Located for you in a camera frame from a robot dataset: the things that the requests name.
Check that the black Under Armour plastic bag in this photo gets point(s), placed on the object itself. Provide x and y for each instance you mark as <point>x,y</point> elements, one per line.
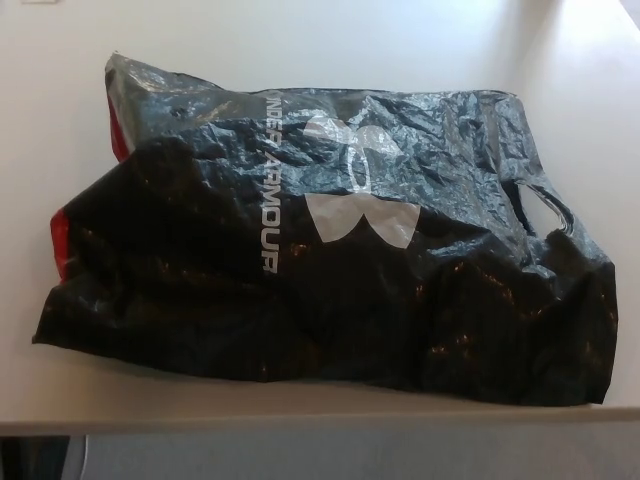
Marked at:
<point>210,280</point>

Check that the black object under desk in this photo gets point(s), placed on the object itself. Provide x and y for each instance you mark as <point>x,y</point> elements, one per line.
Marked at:
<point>30,465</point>

